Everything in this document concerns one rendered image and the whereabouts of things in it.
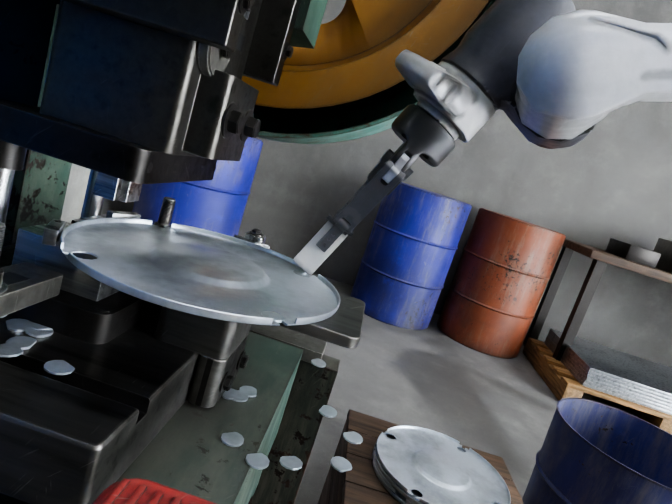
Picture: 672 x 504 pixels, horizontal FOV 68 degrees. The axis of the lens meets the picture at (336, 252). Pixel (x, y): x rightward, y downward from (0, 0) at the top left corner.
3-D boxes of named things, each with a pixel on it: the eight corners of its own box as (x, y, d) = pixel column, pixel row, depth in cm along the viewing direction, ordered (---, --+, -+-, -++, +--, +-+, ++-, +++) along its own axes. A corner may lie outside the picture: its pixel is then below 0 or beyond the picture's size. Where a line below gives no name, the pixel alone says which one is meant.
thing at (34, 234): (164, 270, 63) (173, 235, 62) (96, 301, 48) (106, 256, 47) (97, 248, 63) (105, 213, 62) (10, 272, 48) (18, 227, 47)
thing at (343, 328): (334, 396, 63) (367, 297, 60) (319, 460, 49) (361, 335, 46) (147, 333, 64) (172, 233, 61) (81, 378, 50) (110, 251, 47)
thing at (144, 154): (211, 199, 63) (222, 156, 62) (132, 212, 43) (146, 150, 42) (92, 160, 64) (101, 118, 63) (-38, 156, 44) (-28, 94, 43)
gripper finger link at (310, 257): (348, 234, 62) (347, 235, 61) (310, 275, 63) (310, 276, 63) (330, 218, 62) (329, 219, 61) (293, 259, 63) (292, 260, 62)
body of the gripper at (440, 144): (464, 143, 55) (406, 205, 57) (451, 145, 64) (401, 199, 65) (415, 96, 55) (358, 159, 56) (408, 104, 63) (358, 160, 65)
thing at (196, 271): (112, 328, 34) (115, 317, 34) (32, 210, 54) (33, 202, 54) (391, 326, 54) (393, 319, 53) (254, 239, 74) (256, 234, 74)
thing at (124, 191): (143, 200, 56) (150, 168, 55) (120, 203, 51) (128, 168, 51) (116, 191, 56) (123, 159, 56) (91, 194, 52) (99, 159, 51)
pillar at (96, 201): (97, 243, 65) (121, 137, 62) (87, 245, 63) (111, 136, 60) (82, 238, 65) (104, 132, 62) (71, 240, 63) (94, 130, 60)
